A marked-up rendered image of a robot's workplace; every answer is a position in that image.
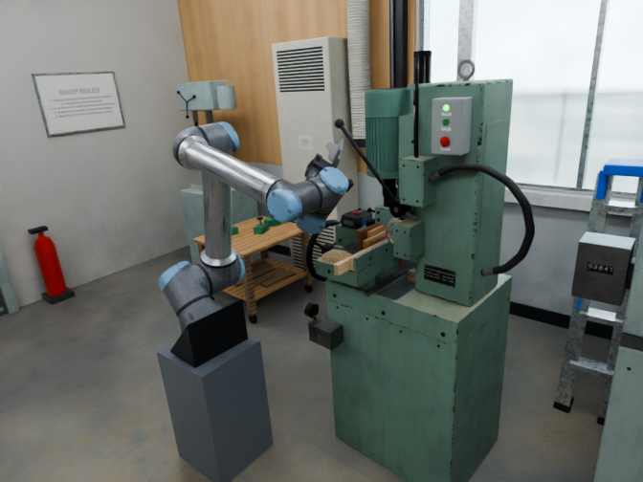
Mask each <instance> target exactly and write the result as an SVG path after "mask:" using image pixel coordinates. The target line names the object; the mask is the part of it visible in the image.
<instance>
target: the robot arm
mask: <svg viewBox="0 0 643 482"><path fill-rule="evenodd" d="M238 147H239V140H238V137H237V134H236V132H235V131H234V129H233V127H232V126H231V125H230V124H228V123H227V122H224V121H221V122H214V123H210V124H205V125H199V126H194V127H190V128H187V129H185V130H183V131H182V132H180V133H179V134H178V135H177V136H176V138H175V140H174V142H173V146H172V151H173V156H174V158H175V160H176V161H177V162H178V163H179V164H180V165H181V166H183V167H185V168H187V169H192V170H193V169H199V170H201V171H202V186H203V208H204V229H205V249H204V250H203V251H202V252H201V262H199V263H197V264H194V265H192V266H190V263H189V262H187V261H182V262H179V263H177V264H176V265H173V266H172V267H170V268H169V269H168V270H166V271H165V272H164V273H163V274H162V275H161V277H160V279H159V285H160V287H161V289H162V292H163V293H164V295H165V297H166V299H167V301H168V302H169V304H170V306H171V307H172V309H173V311H174V312H175V314H176V316H177V317H178V319H179V321H180V327H181V333H183V331H184V330H185V328H186V327H187V325H189V324H191V323H193V322H194V321H196V320H198V319H200V318H204V317H206V316H208V315H210V314H212V313H214V312H216V311H218V310H220V309H222V308H223V307H221V306H220V305H219V304H217V303H216V302H215V301H213V300H212V299H211V296H212V295H214V294H216V293H218V292H220V291H223V290H225V289H227V288H229V287H231V286H233V285H235V284H236V283H238V282H239V281H241V280H242V278H243V277H244V273H245V268H244V263H243V261H242V259H240V255H239V254H238V253H237V252H236V251H235V250H234V249H233V248H232V187H233V188H234V189H236V190H238V191H240V192H242V193H244V194H246V195H248V196H249V197H251V198H253V199H255V200H257V201H258V202H260V203H262V204H263V205H265V206H267V207H268V210H269V211H270V213H271V215H272V216H273V217H274V218H275V219H276V220H278V221H279V222H282V223H287V222H292V221H295V220H296V225H297V227H298V228H299V229H300V230H302V231H304V232H306V233H311V234H316V233H320V232H322V231H323V229H324V227H325V221H326V219H327V217H328V216H329V215H330V213H331V212H332V210H333V209H334V208H335V206H336V205H337V204H338V203H339V202H340V200H341V199H342V197H343V196H344V195H345V194H346V193H347V192H348V191H349V190H350V189H351V188H352V187H353V186H354V184H353V181H352V180H351V179H347V178H346V177H345V175H344V174H343V173H342V172H341V171H340V170H338V169H337V166H338V164H339V162H340V160H341V157H342V155H343V151H344V139H342V140H341V143H340V144H335V143H332V142H328V143H327V144H326V148H327V149H328V151H329V155H328V160H329V161H330V162H332V164H331V163H329V162H327V161H326V160H325V159H323V158H322V155H320V154H318V153H317V154H316V156H315V158H314V159H313V160H311V162H310V163H309V164H308V166H307V167H306V170H305V173H304V176H305V177H306V179H305V181H303V182H300V183H297V184H292V183H290V182H288V181H286V180H284V179H279V178H278V177H276V176H274V175H272V174H270V173H267V172H265V171H263V170H261V169H259V168H257V167H255V166H252V165H250V164H247V163H245V162H243V161H240V160H238V159H237V158H235V157H233V153H234V152H235V151H237V149H238Z"/></svg>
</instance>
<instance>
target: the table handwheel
mask: <svg viewBox="0 0 643 482"><path fill-rule="evenodd" d="M338 224H340V221H338V220H327V221H325V227H324V229H325V228H327V227H329V226H335V225H338ZM319 234H320V233H316V234H312V235H311V237H310V239H309V241H308V245H307V249H306V265H307V269H308V271H309V273H310V274H311V275H312V276H313V277H314V278H315V279H317V280H318V281H325V279H326V278H328V277H325V276H322V275H319V274H316V270H315V268H314V266H313V261H312V253H313V248H314V245H316V246H318V247H320V248H321V253H322V254H324V253H325V252H329V251H331V250H333V246H335V245H336V241H335V242H334V243H333V244H332V245H330V244H324V245H322V244H320V243H318V242H317V241H316V240H317V238H318V236H319Z"/></svg>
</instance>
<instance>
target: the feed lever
mask: <svg viewBox="0 0 643 482"><path fill-rule="evenodd" d="M335 126H336V127H337V128H339V129H342V131H343V132H344V134H345V135H346V137H347V138H348V139H349V141H350V142H351V144H352V145H353V146H354V148H355V149H356V151H357V152H358V153H359V155H360V156H361V157H362V159H363V160H364V162H365V163H366V165H367V166H368V168H369V169H370V170H371V172H372V173H373V174H374V176H375V177H376V179H377V180H378V181H379V183H380V184H381V186H382V187H383V188H384V190H385V191H386V193H387V194H388V196H389V197H390V198H391V200H392V201H393V202H392V203H391V204H390V206H389V211H390V213H391V215H392V216H394V217H395V218H400V217H402V216H405V215H408V217H409V218H411V219H412V220H414V221H418V217H417V216H415V215H414V214H412V213H411V212H410V211H411V206H408V205H402V204H400V199H398V200H397V199H396V198H395V197H394V195H393V194H392V192H391V191H390V190H389V188H388V187H387V185H386V184H385V182H384V181H383V180H382V178H381V177H380V176H379V174H378V173H377V171H376V170H375V169H374V167H373V166H372V165H371V163H370V162H369V160H368V159H367V158H366V156H365V154H364V153H363V152H362V150H361V149H360V148H359V146H358V145H357V144H356V143H355V142H354V140H353V139H352V138H351V136H350V135H349V133H348V132H347V131H346V129H345V128H344V121H343V120H342V119H337V120H336V121H335Z"/></svg>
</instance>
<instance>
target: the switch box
mask: <svg viewBox="0 0 643 482"><path fill-rule="evenodd" d="M445 104H449V105H450V110H449V111H447V112H446V111H444V110H443V106H444V105H445ZM472 107H473V98H472V97H467V98H439V99H433V100H432V153H433V154H447V155H463V154H466V153H469V152H470V144H471V126H472ZM442 113H452V115H451V116H442ZM445 118H448V119H449V120H450V124H449V125H448V126H444V125H443V124H442V121H443V119H445ZM441 127H451V131H448V130H441ZM444 136H446V137H448V138H449V139H450V143H449V145H447V146H442V145H441V144H440V139H441V138H442V137H444ZM441 147H450V150H441Z"/></svg>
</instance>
